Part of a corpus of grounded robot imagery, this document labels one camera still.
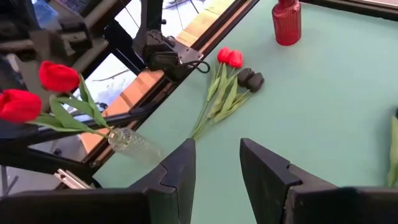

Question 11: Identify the silver bracket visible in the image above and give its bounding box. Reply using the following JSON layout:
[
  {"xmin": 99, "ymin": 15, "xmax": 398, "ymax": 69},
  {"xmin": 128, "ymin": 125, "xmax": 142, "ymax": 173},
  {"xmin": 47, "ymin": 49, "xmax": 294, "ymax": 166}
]
[{"xmin": 54, "ymin": 169, "xmax": 94, "ymax": 190}]

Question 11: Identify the green table mat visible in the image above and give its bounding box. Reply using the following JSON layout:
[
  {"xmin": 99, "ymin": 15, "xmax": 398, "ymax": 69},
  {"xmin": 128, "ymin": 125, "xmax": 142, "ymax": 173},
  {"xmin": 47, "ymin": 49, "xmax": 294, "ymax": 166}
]
[{"xmin": 93, "ymin": 0, "xmax": 398, "ymax": 224}]

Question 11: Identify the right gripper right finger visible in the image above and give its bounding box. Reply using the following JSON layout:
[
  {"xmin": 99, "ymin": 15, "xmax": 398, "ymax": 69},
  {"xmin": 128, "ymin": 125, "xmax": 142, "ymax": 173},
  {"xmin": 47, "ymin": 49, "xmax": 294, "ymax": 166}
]
[{"xmin": 239, "ymin": 138, "xmax": 398, "ymax": 224}]

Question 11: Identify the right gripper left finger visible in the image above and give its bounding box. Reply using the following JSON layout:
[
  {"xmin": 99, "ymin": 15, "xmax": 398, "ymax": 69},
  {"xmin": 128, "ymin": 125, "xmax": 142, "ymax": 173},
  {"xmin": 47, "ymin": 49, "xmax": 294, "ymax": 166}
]
[{"xmin": 0, "ymin": 138, "xmax": 197, "ymax": 224}]

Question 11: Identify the green stem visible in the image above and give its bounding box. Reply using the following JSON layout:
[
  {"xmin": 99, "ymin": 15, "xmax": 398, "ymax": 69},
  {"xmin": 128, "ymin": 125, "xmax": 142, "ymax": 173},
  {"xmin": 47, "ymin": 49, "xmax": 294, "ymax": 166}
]
[{"xmin": 387, "ymin": 107, "xmax": 398, "ymax": 188}]

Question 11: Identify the red ribbed vase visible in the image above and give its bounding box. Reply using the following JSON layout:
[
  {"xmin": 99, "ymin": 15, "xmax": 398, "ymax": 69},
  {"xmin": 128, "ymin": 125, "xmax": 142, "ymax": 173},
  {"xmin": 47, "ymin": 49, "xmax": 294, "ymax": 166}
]
[{"xmin": 272, "ymin": 0, "xmax": 302, "ymax": 47}]

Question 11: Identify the clear glass vase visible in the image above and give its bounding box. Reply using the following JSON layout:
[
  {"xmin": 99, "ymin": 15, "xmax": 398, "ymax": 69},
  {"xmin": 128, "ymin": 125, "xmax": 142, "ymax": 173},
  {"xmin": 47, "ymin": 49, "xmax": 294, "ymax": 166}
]
[{"xmin": 108, "ymin": 127, "xmax": 165, "ymax": 166}]

